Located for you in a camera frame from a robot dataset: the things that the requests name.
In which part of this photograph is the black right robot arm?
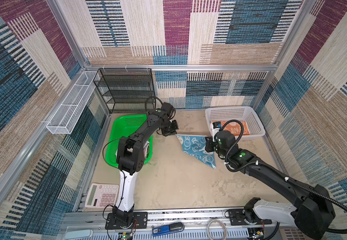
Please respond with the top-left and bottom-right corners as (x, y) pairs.
(205, 120), (347, 240)

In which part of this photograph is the green plastic laundry basket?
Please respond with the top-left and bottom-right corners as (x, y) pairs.
(105, 115), (147, 168)

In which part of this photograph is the blue patterned towel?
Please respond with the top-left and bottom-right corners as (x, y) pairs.
(176, 135), (216, 169)

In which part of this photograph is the white wire mesh tray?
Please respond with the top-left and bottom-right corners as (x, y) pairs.
(46, 71), (96, 135)

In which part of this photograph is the white desk calculator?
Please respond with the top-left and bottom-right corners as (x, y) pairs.
(85, 183), (119, 208)

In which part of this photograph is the coiled white cable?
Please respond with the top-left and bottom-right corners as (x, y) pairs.
(206, 218), (228, 240)

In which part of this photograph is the white plastic basket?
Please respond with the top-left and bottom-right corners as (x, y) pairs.
(204, 105), (266, 141)

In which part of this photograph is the blue black stapler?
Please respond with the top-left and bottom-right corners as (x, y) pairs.
(152, 222), (184, 237)

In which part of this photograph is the orange bunny pattern towel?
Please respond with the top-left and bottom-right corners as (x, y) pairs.
(210, 121), (250, 137)

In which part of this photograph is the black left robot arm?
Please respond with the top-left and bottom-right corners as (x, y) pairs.
(112, 102), (178, 227)

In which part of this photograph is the black wire mesh shelf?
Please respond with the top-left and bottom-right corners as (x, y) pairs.
(93, 68), (155, 114)

